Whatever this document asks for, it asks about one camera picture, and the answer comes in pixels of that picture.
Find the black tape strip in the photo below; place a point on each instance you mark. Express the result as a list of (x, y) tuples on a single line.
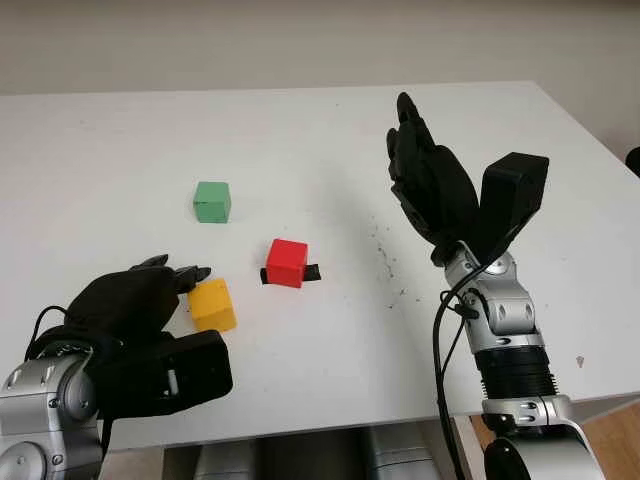
[(312, 272)]

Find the green wooden block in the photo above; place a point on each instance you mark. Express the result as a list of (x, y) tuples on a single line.
[(212, 202)]

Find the red wooden block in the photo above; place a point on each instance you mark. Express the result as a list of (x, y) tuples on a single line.
[(285, 262)]

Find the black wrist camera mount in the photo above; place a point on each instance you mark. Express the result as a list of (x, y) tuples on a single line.
[(515, 200), (195, 370)]

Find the black round object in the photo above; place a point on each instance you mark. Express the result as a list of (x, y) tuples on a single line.
[(634, 162)]

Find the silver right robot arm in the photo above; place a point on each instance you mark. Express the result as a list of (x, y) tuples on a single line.
[(505, 310)]

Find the yellow wooden block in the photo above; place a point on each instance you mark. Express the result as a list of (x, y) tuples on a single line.
[(212, 305)]

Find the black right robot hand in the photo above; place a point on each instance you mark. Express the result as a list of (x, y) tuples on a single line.
[(440, 195)]

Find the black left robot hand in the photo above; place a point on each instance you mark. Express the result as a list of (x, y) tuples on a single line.
[(125, 305)]

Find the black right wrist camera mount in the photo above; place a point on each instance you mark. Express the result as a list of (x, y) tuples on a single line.
[(515, 200)]

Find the grey right robot leg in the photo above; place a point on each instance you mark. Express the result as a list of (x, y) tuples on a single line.
[(400, 452)]

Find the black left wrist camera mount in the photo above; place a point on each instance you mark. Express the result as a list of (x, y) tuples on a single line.
[(195, 370)]

